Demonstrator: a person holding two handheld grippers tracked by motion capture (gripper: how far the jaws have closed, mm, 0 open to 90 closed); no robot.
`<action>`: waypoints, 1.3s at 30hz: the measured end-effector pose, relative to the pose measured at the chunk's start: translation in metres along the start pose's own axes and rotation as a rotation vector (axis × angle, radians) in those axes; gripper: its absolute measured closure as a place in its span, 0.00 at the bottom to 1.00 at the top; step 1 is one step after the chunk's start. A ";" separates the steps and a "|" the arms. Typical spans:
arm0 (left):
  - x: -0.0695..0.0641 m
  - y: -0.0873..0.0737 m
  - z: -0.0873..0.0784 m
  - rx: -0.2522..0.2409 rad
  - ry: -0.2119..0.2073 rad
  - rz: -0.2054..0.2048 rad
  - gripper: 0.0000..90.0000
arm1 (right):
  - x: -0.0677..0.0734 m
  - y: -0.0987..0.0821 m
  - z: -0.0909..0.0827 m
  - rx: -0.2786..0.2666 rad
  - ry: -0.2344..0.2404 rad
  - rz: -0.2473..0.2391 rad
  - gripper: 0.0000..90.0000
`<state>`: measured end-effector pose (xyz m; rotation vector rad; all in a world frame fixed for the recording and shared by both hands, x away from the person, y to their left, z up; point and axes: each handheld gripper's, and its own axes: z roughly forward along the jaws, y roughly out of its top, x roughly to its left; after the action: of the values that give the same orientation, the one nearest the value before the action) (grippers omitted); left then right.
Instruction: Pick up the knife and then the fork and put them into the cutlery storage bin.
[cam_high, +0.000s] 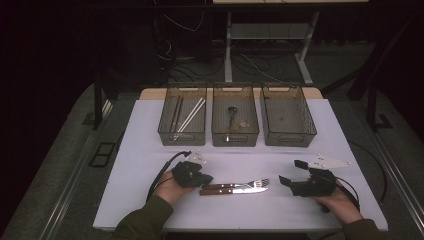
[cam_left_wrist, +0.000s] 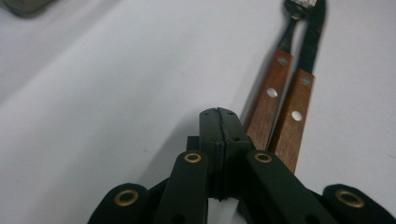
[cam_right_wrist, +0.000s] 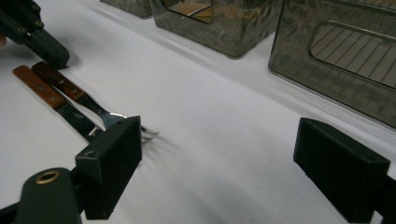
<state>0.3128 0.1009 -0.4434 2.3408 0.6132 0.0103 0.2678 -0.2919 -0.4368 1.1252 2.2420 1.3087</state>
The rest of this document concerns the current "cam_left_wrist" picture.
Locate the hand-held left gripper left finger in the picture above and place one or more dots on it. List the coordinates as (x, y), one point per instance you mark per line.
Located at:
(211, 133)

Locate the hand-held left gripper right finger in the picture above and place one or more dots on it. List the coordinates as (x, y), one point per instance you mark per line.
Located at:
(235, 137)

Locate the dark translucent plastic bin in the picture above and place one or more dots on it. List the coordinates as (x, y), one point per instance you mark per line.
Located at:
(21, 6)

